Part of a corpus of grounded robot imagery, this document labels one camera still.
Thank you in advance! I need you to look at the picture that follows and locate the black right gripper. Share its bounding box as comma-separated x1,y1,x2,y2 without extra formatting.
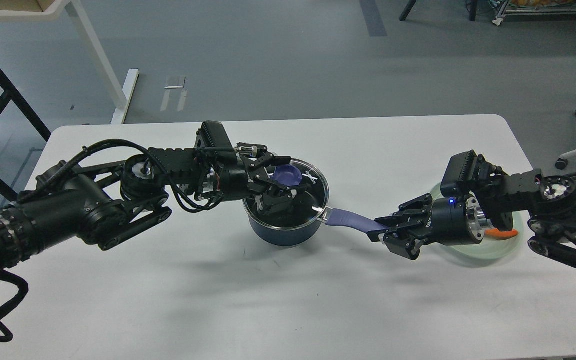
368,193,487,261

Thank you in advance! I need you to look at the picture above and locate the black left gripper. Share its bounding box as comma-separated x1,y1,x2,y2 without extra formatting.
217,153,319,219

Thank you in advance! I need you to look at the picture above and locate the glass lid with blue knob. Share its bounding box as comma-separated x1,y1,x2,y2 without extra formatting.
243,159,330,231

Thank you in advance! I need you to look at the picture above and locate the blue pot with handle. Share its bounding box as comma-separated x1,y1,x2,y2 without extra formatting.
243,159,388,247

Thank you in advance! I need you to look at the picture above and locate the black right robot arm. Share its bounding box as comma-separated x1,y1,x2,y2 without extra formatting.
367,150,576,269

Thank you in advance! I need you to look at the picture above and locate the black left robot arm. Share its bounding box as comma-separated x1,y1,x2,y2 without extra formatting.
0,121,329,343

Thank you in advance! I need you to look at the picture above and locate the clear glass plate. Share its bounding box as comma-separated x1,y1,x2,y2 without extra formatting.
430,184,522,261

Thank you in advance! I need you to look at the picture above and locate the orange toy carrot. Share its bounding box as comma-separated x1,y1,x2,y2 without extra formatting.
484,228,519,240

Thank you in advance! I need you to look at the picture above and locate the black furniture leg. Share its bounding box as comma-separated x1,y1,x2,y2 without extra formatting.
398,0,418,22

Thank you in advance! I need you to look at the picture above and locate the metal cart with casters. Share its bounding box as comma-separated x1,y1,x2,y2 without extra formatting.
490,0,576,27

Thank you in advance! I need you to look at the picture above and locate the white desk leg frame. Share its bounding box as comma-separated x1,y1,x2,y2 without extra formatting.
0,0,140,125

